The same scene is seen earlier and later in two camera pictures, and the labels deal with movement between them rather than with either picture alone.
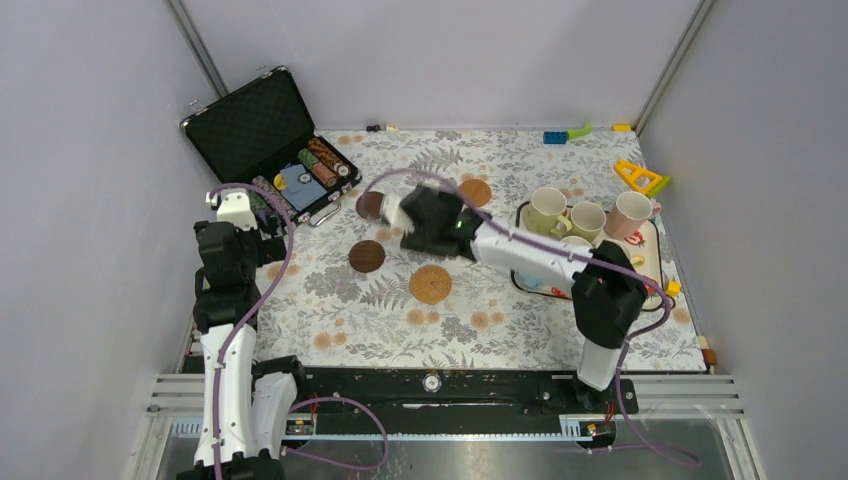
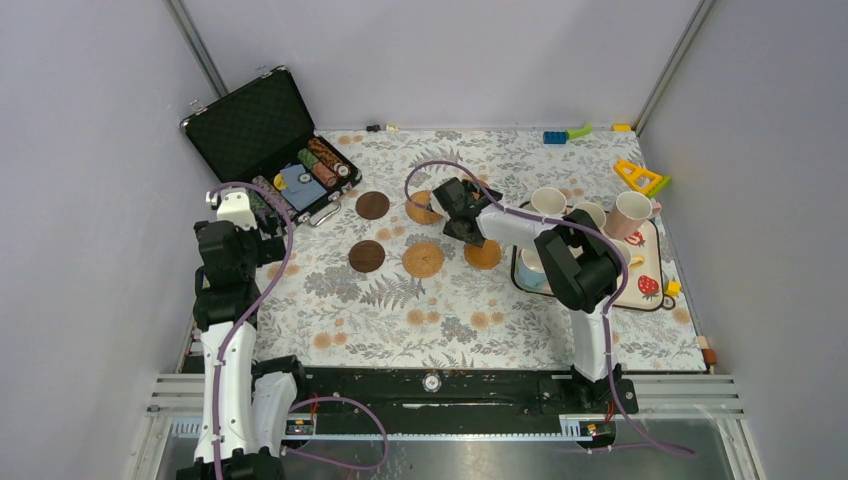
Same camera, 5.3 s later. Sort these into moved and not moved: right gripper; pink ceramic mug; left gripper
Moved: right gripper
Not moved: left gripper; pink ceramic mug
